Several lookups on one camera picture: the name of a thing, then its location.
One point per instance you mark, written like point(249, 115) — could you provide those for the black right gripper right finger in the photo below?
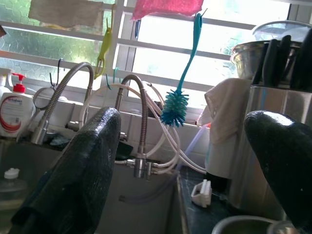
point(287, 158)

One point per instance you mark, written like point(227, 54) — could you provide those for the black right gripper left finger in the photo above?
point(78, 170)

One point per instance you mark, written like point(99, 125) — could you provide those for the teal scouring pad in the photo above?
point(59, 140)

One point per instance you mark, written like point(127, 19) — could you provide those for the steel utensil holder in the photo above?
point(243, 170)

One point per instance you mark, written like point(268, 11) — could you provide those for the green scouring pad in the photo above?
point(125, 148)

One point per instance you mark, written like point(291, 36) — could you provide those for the white water filter canister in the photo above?
point(221, 161)

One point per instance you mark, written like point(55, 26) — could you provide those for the clear bottle white cap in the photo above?
point(12, 190)

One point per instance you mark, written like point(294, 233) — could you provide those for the white draped cloth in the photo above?
point(226, 109)

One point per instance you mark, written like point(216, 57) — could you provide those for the stainless steel sink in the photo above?
point(146, 209)

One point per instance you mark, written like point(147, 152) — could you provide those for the steel gooseneck faucet with valve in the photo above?
point(145, 117)

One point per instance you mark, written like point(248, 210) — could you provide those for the white soap pump bottle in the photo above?
point(14, 112)

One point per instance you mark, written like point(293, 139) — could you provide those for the steel cup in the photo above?
point(224, 226)

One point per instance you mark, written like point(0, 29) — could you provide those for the large steel mixing bowl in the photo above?
point(246, 63)

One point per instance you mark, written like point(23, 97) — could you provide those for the teal plastic hook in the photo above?
point(114, 73)

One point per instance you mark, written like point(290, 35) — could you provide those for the black metal hook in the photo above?
point(58, 65)

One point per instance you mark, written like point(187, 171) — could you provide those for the blue bottle brush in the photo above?
point(174, 107)

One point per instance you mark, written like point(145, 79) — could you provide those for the white spray bottle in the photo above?
point(5, 80)

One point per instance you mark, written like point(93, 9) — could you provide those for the clear glass lid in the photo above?
point(280, 30)

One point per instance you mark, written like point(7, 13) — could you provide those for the green plastic peeler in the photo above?
point(105, 44)

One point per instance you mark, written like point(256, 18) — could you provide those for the white window grille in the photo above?
point(170, 48)

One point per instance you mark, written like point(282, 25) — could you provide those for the beige hanging cloth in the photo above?
point(65, 12)

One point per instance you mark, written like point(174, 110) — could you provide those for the pink hanging cloth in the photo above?
point(165, 7)

